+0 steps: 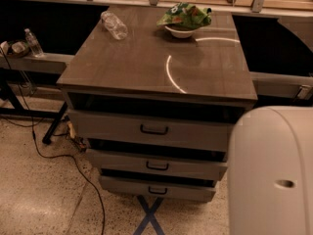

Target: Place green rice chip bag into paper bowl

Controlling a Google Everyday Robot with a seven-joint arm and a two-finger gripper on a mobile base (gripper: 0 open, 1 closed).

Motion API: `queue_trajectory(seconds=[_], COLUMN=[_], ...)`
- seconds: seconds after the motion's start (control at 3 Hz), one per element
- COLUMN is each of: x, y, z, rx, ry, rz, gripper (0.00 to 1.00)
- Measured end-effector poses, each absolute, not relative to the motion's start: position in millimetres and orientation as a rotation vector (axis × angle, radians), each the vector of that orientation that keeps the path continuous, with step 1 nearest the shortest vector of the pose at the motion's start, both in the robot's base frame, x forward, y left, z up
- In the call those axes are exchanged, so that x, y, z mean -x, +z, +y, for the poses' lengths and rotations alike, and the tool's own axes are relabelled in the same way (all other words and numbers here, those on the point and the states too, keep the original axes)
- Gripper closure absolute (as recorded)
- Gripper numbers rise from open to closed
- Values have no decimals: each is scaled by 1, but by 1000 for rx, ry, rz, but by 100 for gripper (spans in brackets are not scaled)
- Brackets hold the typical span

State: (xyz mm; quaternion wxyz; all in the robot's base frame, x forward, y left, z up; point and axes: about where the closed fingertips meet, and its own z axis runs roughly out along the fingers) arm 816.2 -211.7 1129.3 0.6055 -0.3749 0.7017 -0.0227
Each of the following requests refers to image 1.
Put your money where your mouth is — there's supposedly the green rice chip bag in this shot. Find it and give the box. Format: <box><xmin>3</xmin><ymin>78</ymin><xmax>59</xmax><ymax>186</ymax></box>
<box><xmin>156</xmin><ymin>2</ymin><xmax>211</xmax><ymax>30</ymax></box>

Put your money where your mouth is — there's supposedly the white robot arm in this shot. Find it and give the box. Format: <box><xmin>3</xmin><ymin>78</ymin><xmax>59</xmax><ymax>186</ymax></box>
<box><xmin>228</xmin><ymin>106</ymin><xmax>313</xmax><ymax>235</ymax></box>

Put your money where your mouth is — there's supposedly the white paper bowl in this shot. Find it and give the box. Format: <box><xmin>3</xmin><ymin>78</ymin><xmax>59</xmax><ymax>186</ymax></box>
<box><xmin>165</xmin><ymin>25</ymin><xmax>194</xmax><ymax>39</ymax></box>

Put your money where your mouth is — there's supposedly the grey drawer cabinet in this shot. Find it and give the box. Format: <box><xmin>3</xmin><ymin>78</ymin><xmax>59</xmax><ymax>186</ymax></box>
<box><xmin>58</xmin><ymin>7</ymin><xmax>257</xmax><ymax>188</ymax></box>

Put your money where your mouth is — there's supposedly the top grey drawer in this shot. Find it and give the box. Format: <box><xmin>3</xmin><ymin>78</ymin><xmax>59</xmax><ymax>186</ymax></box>
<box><xmin>68</xmin><ymin>110</ymin><xmax>233</xmax><ymax>152</ymax></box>

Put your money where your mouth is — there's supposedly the grey drawer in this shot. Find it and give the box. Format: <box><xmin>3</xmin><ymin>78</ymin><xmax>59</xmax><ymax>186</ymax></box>
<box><xmin>99</xmin><ymin>176</ymin><xmax>216</xmax><ymax>203</ymax></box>
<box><xmin>86</xmin><ymin>149</ymin><xmax>227</xmax><ymax>181</ymax></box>
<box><xmin>68</xmin><ymin>110</ymin><xmax>233</xmax><ymax>152</ymax></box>

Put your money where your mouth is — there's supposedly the middle grey drawer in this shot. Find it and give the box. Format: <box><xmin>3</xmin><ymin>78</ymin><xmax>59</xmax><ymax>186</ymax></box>
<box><xmin>86</xmin><ymin>149</ymin><xmax>227</xmax><ymax>181</ymax></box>

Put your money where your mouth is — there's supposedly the bottom grey drawer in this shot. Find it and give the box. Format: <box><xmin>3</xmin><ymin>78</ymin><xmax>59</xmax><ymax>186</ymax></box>
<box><xmin>99</xmin><ymin>176</ymin><xmax>216</xmax><ymax>203</ymax></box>

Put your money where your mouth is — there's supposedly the power strip on floor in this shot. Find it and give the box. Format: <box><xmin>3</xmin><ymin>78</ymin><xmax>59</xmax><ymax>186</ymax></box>
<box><xmin>67</xmin><ymin>120</ymin><xmax>87</xmax><ymax>152</ymax></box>

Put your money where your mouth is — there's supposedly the clear plastic bottle lying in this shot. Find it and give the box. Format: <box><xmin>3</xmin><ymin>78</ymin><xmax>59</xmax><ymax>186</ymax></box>
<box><xmin>101</xmin><ymin>11</ymin><xmax>128</xmax><ymax>40</ymax></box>

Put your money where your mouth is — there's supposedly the grey side bench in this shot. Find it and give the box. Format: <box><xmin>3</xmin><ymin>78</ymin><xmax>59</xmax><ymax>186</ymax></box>
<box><xmin>0</xmin><ymin>53</ymin><xmax>73</xmax><ymax>144</ymax></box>

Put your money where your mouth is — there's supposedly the upright clear water bottle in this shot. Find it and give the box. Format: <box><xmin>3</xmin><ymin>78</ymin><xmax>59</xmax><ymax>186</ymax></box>
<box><xmin>24</xmin><ymin>28</ymin><xmax>44</xmax><ymax>57</ymax></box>

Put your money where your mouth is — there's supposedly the small round dish with items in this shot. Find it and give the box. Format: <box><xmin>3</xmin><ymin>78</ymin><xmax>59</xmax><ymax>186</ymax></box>
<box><xmin>7</xmin><ymin>40</ymin><xmax>29</xmax><ymax>58</ymax></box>

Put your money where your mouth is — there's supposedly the black floor cable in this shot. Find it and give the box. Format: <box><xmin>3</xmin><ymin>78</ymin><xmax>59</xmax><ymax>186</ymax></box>
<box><xmin>0</xmin><ymin>47</ymin><xmax>107</xmax><ymax>235</ymax></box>

